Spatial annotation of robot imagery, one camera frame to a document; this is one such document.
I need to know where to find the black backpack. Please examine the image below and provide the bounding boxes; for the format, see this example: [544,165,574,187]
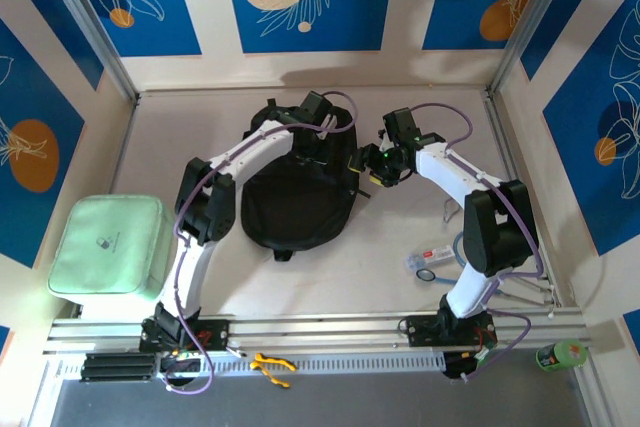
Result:
[239,96,374,263]

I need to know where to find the clear plastic pencil box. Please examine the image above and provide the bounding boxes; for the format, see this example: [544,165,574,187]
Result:
[403,244,457,272]

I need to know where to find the blue stethoscope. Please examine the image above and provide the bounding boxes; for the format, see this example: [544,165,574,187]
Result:
[415,195,504,297]

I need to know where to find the thin silver metal rod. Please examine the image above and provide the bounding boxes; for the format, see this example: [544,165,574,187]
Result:
[499,291,549,307]
[509,274,551,293]

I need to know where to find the yellow clips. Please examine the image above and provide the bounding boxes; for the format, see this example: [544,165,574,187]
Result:
[249,352,297,389]

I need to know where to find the mint green zip pouch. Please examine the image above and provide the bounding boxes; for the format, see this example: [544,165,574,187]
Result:
[47,195,177,306]

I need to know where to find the green bottle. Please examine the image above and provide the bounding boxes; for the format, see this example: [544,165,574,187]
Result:
[535,339,587,373]

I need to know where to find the black ribbed block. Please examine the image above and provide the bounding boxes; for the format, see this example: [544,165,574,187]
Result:
[79,352,156,382]

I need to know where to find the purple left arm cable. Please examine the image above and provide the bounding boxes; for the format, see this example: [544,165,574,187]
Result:
[159,90,359,396]

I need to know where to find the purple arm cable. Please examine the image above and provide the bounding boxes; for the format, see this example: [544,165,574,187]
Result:
[159,90,359,396]
[408,102,546,383]

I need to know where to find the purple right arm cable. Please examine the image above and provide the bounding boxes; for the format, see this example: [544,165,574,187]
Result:
[408,102,546,383]

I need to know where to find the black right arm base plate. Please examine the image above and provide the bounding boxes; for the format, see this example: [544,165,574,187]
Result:
[405,314,499,348]

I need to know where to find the aluminium front rail frame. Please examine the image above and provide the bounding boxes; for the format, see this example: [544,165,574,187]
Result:
[42,306,594,356]

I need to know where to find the grey slotted cable duct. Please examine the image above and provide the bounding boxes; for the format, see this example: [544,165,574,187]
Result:
[54,351,446,378]

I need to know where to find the aluminium corner post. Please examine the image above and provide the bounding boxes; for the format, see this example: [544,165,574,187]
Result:
[37,0,140,102]
[490,0,575,96]

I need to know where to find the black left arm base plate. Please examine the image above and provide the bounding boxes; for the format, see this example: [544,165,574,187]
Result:
[139,317,231,352]

